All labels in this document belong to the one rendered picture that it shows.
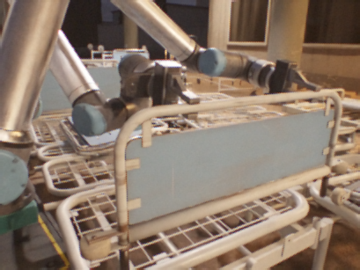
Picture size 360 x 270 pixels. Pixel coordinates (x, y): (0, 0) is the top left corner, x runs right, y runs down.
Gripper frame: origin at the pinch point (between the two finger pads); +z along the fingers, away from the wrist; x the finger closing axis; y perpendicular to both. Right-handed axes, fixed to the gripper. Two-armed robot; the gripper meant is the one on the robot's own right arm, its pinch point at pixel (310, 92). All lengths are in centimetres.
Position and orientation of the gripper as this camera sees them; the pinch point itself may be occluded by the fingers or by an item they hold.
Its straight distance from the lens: 91.3
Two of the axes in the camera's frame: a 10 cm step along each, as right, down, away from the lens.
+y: -8.6, 1.4, -4.9
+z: 5.0, 4.3, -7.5
